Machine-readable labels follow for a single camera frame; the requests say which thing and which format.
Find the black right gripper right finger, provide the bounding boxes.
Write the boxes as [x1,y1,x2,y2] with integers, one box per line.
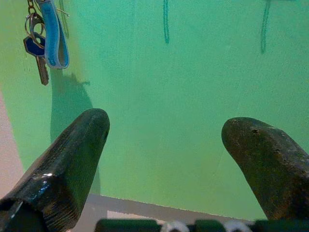
[221,117,309,220]

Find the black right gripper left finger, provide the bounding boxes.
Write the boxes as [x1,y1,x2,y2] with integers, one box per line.
[0,108,111,232]

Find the keys with blue strap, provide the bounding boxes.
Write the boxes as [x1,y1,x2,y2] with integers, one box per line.
[23,0,70,87]

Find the green wall board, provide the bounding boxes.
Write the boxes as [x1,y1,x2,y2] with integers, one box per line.
[0,0,309,220]

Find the metal wall hook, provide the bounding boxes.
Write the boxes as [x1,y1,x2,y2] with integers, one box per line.
[56,7,70,18]

